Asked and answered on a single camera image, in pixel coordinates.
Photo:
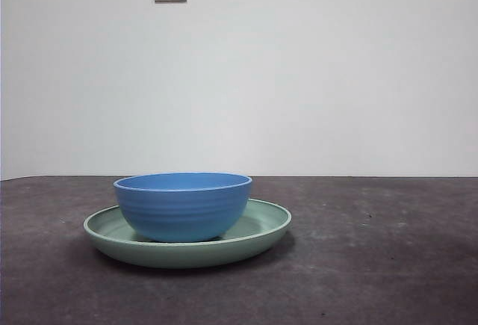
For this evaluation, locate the blue bowl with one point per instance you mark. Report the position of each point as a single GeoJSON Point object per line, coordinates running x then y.
{"type": "Point", "coordinates": [183, 209]}

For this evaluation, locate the green plate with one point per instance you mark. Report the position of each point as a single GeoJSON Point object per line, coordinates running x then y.
{"type": "Point", "coordinates": [186, 256]}

